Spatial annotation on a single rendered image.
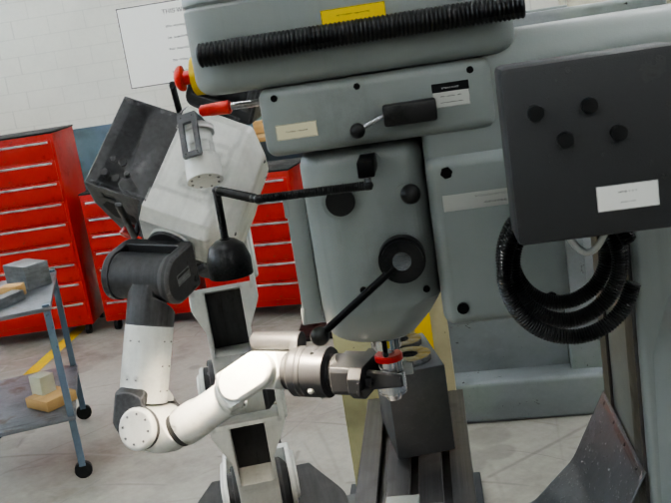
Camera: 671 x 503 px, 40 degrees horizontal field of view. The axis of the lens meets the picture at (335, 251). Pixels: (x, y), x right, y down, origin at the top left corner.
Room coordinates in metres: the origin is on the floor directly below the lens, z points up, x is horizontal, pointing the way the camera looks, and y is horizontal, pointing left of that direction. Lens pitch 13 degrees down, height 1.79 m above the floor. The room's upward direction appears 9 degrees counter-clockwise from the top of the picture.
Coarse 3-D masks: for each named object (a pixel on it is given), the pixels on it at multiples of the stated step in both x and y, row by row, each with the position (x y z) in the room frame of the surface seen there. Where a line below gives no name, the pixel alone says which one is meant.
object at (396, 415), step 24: (408, 336) 1.90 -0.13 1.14; (408, 360) 1.76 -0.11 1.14; (432, 360) 1.77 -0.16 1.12; (408, 384) 1.73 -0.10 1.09; (432, 384) 1.74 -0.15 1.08; (384, 408) 1.85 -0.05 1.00; (408, 408) 1.73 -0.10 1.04; (432, 408) 1.74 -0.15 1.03; (408, 432) 1.73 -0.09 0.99; (432, 432) 1.74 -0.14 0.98; (408, 456) 1.73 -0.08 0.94
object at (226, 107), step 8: (208, 104) 1.57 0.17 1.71; (216, 104) 1.57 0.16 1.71; (224, 104) 1.56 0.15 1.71; (232, 104) 1.57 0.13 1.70; (240, 104) 1.56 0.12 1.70; (248, 104) 1.56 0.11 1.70; (256, 104) 1.56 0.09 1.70; (200, 112) 1.57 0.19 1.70; (208, 112) 1.57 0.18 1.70; (216, 112) 1.56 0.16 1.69; (224, 112) 1.56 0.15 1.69
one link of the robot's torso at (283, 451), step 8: (280, 448) 2.32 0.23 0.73; (288, 448) 2.31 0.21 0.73; (224, 456) 2.32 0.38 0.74; (280, 456) 2.32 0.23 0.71; (288, 456) 2.26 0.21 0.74; (224, 464) 2.27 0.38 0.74; (232, 464) 2.31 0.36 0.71; (288, 464) 2.21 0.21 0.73; (224, 472) 2.22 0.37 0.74; (296, 472) 2.20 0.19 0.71; (224, 480) 2.18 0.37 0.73; (296, 480) 2.18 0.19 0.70; (224, 488) 2.16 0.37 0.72; (296, 488) 2.17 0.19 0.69; (224, 496) 2.16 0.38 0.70; (296, 496) 2.17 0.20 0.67
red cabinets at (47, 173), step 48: (0, 144) 6.31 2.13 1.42; (48, 144) 6.29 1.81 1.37; (0, 192) 6.29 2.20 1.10; (48, 192) 6.29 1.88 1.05; (0, 240) 6.31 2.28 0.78; (48, 240) 6.30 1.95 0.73; (96, 240) 6.29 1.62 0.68; (288, 240) 5.98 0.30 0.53; (96, 288) 6.53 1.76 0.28; (288, 288) 5.99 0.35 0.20; (0, 336) 6.32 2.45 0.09
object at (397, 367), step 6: (402, 360) 1.44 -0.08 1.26; (378, 366) 1.43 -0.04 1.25; (384, 366) 1.42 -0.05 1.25; (390, 366) 1.42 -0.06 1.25; (396, 366) 1.42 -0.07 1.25; (402, 366) 1.43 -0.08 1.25; (396, 372) 1.42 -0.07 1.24; (402, 372) 1.43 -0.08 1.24; (384, 390) 1.43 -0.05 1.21; (390, 390) 1.42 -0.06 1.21; (396, 390) 1.42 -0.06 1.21; (402, 390) 1.43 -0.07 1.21; (384, 396) 1.43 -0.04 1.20; (390, 396) 1.42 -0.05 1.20
